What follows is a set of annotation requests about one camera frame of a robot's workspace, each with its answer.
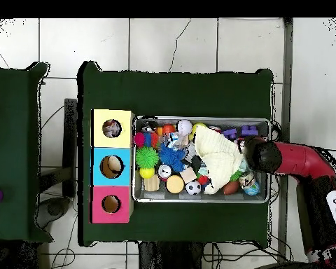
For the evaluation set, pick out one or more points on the cream knitted cloth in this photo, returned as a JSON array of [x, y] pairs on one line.
[[218, 159]]

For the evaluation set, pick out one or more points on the grey metal pole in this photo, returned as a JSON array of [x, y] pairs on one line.
[[287, 56]]

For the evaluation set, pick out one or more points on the shallow metal mesh bin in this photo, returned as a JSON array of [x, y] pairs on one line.
[[151, 196]]

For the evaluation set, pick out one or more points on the colourful patterned cloth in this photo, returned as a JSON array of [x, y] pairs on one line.
[[112, 128]]

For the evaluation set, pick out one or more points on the green puffer ball with eyes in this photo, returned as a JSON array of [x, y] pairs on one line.
[[147, 157]]

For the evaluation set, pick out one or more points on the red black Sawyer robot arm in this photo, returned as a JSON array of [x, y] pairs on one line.
[[302, 159]]

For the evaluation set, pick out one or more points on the wooden box with three holes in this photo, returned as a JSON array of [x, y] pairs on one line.
[[98, 140]]

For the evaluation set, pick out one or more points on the yellow smiley ball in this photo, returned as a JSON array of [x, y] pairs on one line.
[[198, 126]]

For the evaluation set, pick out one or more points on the small soccer ball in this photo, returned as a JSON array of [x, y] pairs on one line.
[[193, 187]]

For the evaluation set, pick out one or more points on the orange round sponge disc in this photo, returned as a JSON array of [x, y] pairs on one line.
[[175, 184]]

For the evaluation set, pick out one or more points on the blue puffer ball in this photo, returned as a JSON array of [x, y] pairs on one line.
[[170, 155]]

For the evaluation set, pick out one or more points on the small pink spiky ball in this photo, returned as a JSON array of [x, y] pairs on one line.
[[139, 139]]

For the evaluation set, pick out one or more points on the white baseball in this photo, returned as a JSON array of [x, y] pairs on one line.
[[184, 127]]

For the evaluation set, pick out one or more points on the small orange ball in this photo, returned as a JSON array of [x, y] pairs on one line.
[[168, 129]]

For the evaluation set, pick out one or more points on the grey rounded floor object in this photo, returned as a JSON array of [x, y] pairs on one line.
[[54, 208]]

